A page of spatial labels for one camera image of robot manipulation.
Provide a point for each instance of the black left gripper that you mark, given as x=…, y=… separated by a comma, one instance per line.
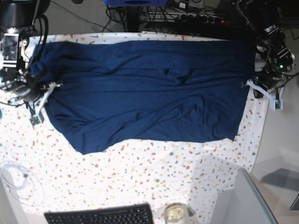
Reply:
x=267, y=81

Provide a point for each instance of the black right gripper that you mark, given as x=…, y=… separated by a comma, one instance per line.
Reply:
x=30, y=89

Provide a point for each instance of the navy blue t-shirt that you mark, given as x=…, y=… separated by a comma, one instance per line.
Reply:
x=147, y=90

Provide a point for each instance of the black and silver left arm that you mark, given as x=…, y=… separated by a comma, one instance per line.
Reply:
x=262, y=16

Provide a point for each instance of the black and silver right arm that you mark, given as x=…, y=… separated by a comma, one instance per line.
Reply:
x=17, y=18

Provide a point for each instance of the grey monitor back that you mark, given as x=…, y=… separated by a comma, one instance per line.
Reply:
x=243, y=204

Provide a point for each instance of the clear glass jar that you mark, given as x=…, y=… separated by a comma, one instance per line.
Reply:
x=176, y=213

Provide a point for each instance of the black computer keyboard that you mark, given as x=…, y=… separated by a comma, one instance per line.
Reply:
x=133, y=214

